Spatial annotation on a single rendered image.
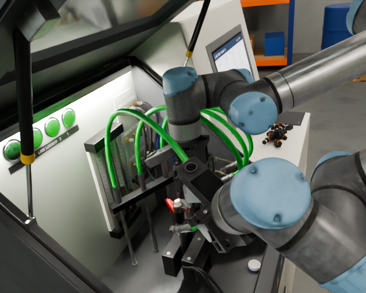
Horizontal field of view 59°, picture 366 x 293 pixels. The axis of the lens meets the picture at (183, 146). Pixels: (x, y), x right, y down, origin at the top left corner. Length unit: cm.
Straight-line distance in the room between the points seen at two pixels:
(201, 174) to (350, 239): 25
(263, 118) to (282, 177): 24
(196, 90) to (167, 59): 44
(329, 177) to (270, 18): 669
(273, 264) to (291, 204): 64
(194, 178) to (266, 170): 21
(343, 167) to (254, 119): 17
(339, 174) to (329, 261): 14
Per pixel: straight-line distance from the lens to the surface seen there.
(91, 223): 105
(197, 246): 98
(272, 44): 606
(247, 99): 56
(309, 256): 39
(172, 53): 109
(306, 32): 717
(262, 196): 34
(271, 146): 144
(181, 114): 68
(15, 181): 82
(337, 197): 44
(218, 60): 126
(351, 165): 48
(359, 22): 86
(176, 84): 66
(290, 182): 35
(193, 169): 54
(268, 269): 96
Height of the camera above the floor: 168
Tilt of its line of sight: 28 degrees down
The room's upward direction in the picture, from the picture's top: 7 degrees counter-clockwise
